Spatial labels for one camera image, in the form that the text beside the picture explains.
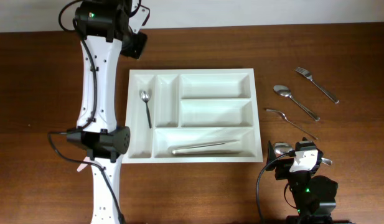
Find steel fork with thick handle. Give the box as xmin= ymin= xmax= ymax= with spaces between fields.
xmin=294 ymin=67 xmax=339 ymax=104

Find steel spoon under right arm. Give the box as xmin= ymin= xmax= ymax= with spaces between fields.
xmin=273 ymin=142 xmax=332 ymax=166

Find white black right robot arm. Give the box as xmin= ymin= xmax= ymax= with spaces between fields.
xmin=272 ymin=138 xmax=349 ymax=224

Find small steel teaspoon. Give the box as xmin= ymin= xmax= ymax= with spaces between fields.
xmin=140 ymin=90 xmax=152 ymax=129

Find white plastic cutlery tray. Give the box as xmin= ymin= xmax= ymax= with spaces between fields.
xmin=123 ymin=68 xmax=263 ymax=164

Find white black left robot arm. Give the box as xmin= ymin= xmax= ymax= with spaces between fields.
xmin=65 ymin=1 xmax=150 ymax=223

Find pink plastic knife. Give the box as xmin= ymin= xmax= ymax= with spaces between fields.
xmin=77 ymin=157 xmax=90 ymax=172

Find large steel spoon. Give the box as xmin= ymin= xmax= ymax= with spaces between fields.
xmin=273 ymin=85 xmax=320 ymax=121

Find steel tongs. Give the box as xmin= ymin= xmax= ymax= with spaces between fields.
xmin=171 ymin=140 xmax=241 ymax=156

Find thin steel fork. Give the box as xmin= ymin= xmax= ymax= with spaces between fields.
xmin=266 ymin=109 xmax=319 ymax=140

